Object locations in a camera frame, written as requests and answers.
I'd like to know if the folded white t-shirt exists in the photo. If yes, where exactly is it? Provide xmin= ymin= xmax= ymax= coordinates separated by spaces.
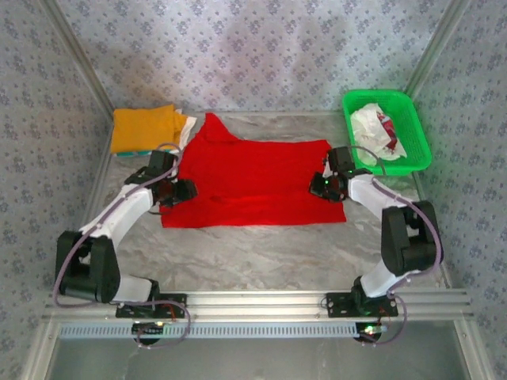
xmin=173 ymin=108 xmax=198 ymax=148

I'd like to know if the plain white t-shirt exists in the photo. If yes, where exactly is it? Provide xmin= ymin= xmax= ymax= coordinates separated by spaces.
xmin=348 ymin=101 xmax=387 ymax=167

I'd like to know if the folded yellow t-shirt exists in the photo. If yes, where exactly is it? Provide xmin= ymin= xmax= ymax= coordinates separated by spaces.
xmin=110 ymin=104 xmax=187 ymax=154

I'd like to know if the white t-shirt with red print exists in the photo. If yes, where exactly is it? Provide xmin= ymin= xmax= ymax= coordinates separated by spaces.
xmin=374 ymin=110 xmax=407 ymax=162

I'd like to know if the green plastic basket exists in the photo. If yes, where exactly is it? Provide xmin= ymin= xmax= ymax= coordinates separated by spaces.
xmin=341 ymin=89 xmax=433 ymax=177

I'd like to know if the black controller board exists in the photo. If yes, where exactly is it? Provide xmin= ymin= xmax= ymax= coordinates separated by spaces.
xmin=355 ymin=322 xmax=388 ymax=344
xmin=132 ymin=321 xmax=166 ymax=344

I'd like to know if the right black wrist camera box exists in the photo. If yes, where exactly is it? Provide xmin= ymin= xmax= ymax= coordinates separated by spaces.
xmin=325 ymin=145 xmax=356 ymax=175

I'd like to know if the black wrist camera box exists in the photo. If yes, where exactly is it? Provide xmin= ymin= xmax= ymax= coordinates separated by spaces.
xmin=325 ymin=145 xmax=356 ymax=175
xmin=147 ymin=150 xmax=179 ymax=180

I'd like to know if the left black wrist camera box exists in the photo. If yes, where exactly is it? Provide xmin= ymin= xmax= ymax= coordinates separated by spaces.
xmin=147 ymin=150 xmax=179 ymax=180

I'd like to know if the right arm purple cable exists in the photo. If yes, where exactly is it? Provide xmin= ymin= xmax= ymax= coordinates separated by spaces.
xmin=344 ymin=144 xmax=444 ymax=302

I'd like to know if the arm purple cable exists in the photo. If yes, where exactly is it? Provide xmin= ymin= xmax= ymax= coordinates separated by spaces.
xmin=344 ymin=144 xmax=444 ymax=302
xmin=51 ymin=142 xmax=184 ymax=309

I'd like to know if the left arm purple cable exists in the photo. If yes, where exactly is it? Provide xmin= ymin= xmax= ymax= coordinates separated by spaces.
xmin=51 ymin=142 xmax=184 ymax=309

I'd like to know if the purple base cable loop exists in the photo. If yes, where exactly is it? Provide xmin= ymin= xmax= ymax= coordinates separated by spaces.
xmin=362 ymin=294 xmax=408 ymax=348
xmin=134 ymin=299 xmax=192 ymax=352

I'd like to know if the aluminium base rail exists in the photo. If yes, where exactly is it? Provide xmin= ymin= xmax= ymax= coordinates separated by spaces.
xmin=43 ymin=291 xmax=475 ymax=321

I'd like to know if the grey slotted cable duct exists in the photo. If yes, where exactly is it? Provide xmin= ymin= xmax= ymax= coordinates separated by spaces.
xmin=59 ymin=322 xmax=360 ymax=340

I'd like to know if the aluminium frame post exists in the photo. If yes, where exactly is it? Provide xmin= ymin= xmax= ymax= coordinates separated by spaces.
xmin=39 ymin=0 xmax=116 ymax=116
xmin=403 ymin=0 xmax=472 ymax=100

